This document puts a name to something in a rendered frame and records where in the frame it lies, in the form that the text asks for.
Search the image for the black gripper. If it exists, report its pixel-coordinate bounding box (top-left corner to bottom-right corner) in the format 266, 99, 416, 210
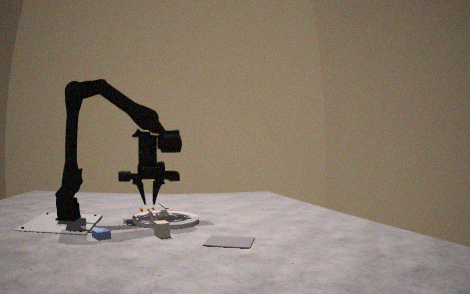
119, 153, 180, 205

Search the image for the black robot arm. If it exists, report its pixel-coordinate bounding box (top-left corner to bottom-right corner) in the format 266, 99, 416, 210
55, 79, 182, 222

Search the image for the blue rectangular block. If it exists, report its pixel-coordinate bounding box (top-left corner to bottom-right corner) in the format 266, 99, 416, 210
91, 227, 111, 240

